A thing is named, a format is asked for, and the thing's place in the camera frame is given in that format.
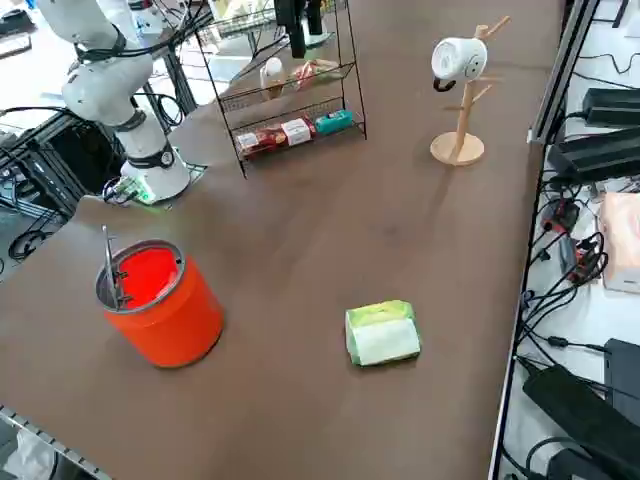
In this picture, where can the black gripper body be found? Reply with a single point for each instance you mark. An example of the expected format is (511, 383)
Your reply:
(287, 12)

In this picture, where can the green tissue pack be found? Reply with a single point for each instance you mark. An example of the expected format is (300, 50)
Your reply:
(382, 332)

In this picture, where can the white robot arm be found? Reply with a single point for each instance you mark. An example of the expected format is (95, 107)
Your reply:
(107, 85)
(320, 41)

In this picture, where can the orange round bin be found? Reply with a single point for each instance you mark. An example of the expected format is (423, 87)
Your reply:
(165, 325)

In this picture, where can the pink tissue box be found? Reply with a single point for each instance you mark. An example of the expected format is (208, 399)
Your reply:
(622, 240)

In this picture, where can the beige snack packet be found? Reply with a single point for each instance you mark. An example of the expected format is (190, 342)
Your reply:
(312, 70)

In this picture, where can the small white bottle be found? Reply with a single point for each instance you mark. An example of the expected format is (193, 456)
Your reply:
(272, 75)

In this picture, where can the long white package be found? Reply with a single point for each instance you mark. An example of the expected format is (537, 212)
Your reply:
(230, 10)

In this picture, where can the teal snack packet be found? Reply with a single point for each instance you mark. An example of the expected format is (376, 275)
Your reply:
(333, 122)

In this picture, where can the red packet white label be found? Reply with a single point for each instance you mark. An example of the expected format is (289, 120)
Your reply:
(298, 131)

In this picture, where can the red biscuit packet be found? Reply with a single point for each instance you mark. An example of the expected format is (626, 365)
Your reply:
(260, 140)

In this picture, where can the white mug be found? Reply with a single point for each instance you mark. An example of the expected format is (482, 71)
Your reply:
(460, 60)

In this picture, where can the wooden mug tree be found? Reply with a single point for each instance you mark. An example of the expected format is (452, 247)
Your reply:
(457, 150)

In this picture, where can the red black power plug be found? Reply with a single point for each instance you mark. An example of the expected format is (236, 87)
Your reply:
(585, 265)
(560, 215)

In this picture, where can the large black power adapter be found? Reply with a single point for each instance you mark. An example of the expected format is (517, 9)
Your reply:
(575, 410)

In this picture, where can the aluminium table edge profile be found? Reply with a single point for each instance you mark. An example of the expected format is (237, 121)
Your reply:
(45, 435)

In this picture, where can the black aluminium frame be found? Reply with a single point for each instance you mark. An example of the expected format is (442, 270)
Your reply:
(60, 150)

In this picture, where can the aluminium rail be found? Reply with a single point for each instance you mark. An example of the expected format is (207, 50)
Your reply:
(565, 65)

